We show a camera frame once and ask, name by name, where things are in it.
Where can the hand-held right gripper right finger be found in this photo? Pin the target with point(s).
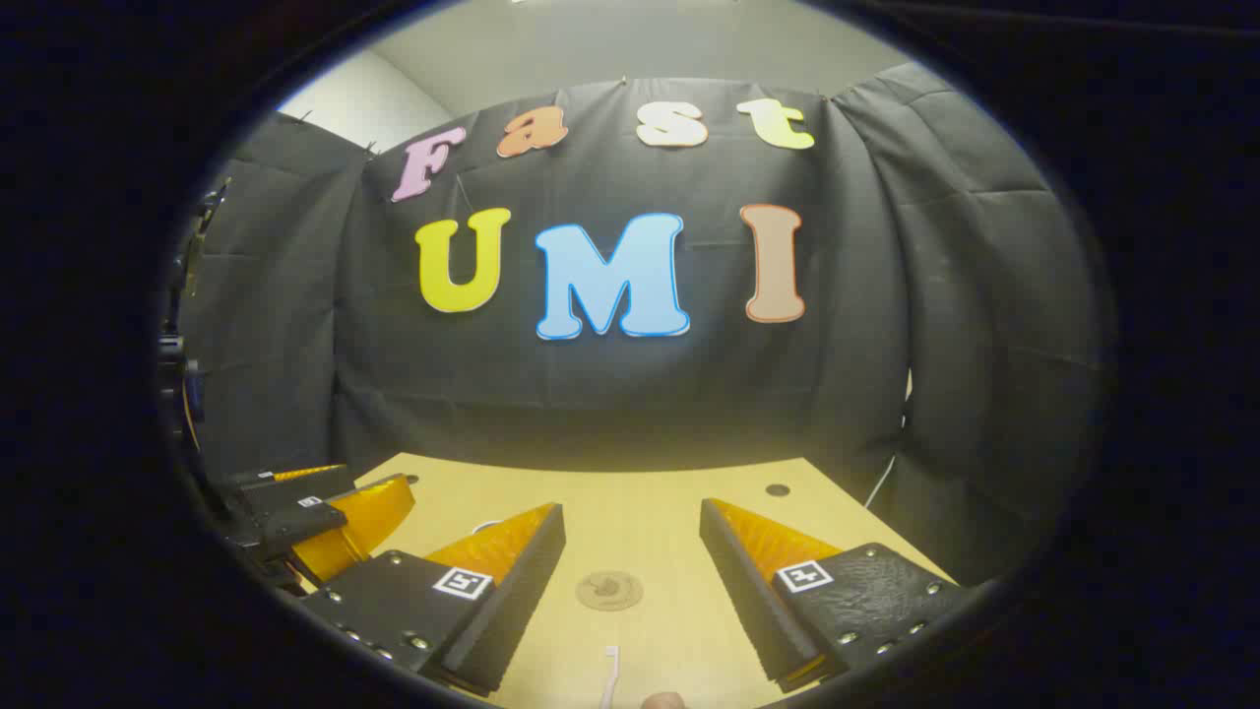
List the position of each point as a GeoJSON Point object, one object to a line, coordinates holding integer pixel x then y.
{"type": "Point", "coordinates": [743, 601]}

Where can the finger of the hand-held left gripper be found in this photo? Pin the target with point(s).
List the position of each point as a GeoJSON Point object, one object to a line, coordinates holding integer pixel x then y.
{"type": "Point", "coordinates": [295, 484]}
{"type": "Point", "coordinates": [359, 522]}

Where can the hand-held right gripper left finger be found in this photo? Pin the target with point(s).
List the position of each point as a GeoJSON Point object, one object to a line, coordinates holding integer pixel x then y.
{"type": "Point", "coordinates": [512, 601]}

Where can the round wooden coaster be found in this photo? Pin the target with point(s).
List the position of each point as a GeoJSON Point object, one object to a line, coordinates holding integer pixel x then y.
{"type": "Point", "coordinates": [609, 591]}

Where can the white toothbrush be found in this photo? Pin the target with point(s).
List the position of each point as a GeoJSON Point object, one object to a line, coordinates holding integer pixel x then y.
{"type": "Point", "coordinates": [609, 675]}

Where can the light wooden desktop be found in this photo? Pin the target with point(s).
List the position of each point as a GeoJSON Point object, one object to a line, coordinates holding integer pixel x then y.
{"type": "Point", "coordinates": [640, 532]}

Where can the black backdrop cloth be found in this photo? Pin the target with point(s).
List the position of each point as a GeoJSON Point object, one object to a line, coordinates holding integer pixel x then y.
{"type": "Point", "coordinates": [591, 394]}

